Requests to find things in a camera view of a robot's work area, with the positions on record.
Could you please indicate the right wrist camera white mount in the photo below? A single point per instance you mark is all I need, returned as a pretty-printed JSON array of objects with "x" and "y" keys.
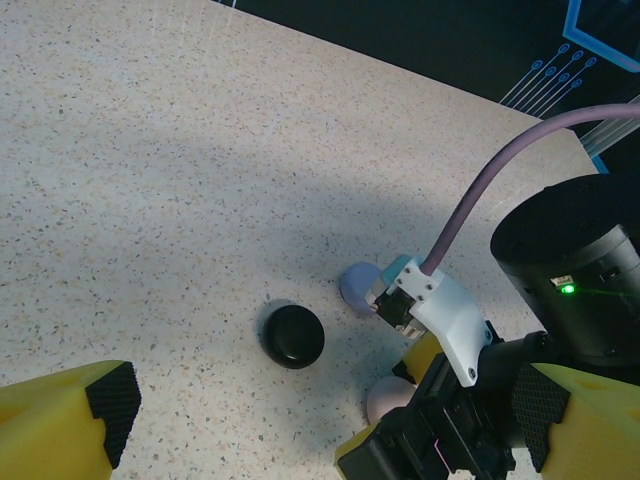
[{"x": 450, "y": 310}]

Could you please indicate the lavender earbud charging case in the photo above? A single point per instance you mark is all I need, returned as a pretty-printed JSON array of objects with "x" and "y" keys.
[{"x": 356, "y": 290}]

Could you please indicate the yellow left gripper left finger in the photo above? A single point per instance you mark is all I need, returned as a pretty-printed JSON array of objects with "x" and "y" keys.
[{"x": 50, "y": 430}]

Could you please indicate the black round charging case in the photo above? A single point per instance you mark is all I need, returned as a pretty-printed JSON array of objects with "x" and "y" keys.
[{"x": 294, "y": 337}]

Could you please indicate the aluminium frame post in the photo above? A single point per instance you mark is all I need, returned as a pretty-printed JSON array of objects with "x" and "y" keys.
[{"x": 612, "y": 137}]

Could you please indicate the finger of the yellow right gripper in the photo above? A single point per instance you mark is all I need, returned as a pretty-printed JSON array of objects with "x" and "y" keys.
[
  {"x": 352, "y": 447},
  {"x": 422, "y": 354}
]

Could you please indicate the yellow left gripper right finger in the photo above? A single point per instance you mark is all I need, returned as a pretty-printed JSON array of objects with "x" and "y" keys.
[{"x": 595, "y": 430}]

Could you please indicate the pale mauve round charging case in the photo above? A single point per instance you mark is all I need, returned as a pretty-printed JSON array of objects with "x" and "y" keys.
[{"x": 387, "y": 400}]

